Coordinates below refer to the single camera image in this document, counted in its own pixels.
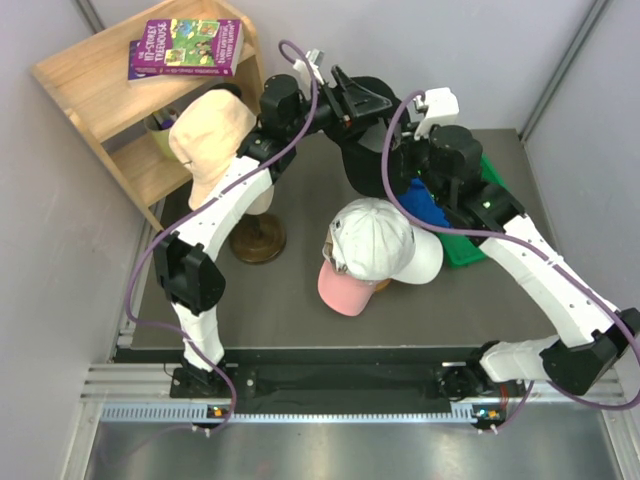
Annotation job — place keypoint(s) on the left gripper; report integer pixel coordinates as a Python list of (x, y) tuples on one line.
[(352, 102)]

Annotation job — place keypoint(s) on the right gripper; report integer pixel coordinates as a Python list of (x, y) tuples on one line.
[(408, 148)]

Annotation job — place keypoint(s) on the black cap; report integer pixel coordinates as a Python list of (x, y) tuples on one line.
[(362, 153)]

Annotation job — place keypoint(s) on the white cap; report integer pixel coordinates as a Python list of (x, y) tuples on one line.
[(371, 240)]

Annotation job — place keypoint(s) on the cream bucket hat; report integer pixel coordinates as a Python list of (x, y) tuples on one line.
[(206, 137)]

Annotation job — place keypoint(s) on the pink baseball cap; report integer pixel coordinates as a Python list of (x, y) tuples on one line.
[(342, 293)]

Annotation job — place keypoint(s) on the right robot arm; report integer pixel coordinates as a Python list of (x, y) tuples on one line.
[(592, 334)]

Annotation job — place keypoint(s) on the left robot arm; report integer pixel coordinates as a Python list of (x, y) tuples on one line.
[(184, 257)]

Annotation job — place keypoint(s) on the blue cap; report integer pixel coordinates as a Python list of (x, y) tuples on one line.
[(419, 203)]

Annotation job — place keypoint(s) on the green plastic tray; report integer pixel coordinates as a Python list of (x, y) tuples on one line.
[(458, 250)]

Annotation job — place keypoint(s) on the round wooden hat stand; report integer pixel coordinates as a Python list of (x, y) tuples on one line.
[(382, 285)]

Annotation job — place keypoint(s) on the cream mannequin head stand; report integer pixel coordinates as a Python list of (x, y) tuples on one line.
[(259, 237)]

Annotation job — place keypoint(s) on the purple treehouse book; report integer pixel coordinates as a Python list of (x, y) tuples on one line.
[(188, 47)]

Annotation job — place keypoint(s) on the green pen cup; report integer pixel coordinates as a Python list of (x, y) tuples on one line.
[(158, 124)]

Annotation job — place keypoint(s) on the wooden shelf unit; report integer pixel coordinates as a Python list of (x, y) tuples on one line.
[(88, 82)]

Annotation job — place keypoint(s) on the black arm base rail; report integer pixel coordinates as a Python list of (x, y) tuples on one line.
[(340, 380)]

